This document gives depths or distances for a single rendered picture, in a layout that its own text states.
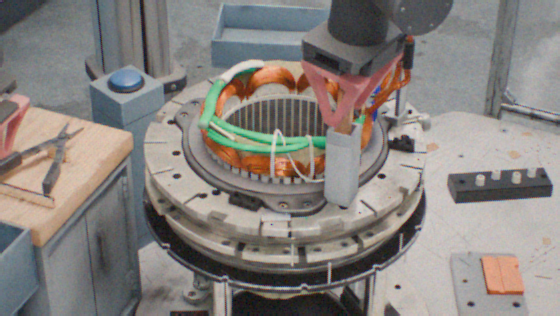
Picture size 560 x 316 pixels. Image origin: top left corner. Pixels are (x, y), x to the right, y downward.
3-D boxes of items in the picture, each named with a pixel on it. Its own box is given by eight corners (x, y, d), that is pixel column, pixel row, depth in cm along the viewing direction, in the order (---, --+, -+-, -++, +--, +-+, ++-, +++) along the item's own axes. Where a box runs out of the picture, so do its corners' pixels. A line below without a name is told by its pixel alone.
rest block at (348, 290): (363, 319, 145) (364, 306, 143) (341, 293, 149) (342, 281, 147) (390, 308, 146) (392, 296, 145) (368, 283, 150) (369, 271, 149)
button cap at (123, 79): (147, 82, 149) (146, 76, 149) (123, 93, 147) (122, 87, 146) (128, 71, 151) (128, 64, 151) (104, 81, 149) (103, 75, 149)
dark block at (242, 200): (233, 196, 120) (233, 186, 119) (262, 205, 119) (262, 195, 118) (227, 203, 119) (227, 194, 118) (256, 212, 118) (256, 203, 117)
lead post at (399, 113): (408, 117, 132) (416, 30, 125) (397, 128, 131) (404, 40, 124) (394, 112, 133) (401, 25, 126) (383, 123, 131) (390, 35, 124)
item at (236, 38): (382, 172, 176) (395, 11, 159) (381, 216, 167) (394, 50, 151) (224, 163, 178) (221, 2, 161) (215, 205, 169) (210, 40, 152)
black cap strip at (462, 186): (551, 197, 172) (553, 185, 170) (455, 204, 170) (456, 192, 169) (541, 177, 176) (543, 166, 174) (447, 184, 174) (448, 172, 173)
